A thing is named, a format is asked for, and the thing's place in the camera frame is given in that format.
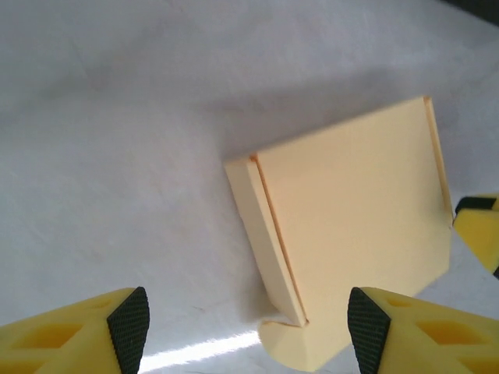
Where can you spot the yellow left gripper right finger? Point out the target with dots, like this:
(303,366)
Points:
(429,343)

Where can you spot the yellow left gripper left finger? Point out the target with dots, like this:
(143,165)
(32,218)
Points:
(58,343)

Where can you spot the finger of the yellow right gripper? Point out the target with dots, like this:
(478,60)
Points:
(481,233)

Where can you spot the yellow paper box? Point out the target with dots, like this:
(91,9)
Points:
(351,195)

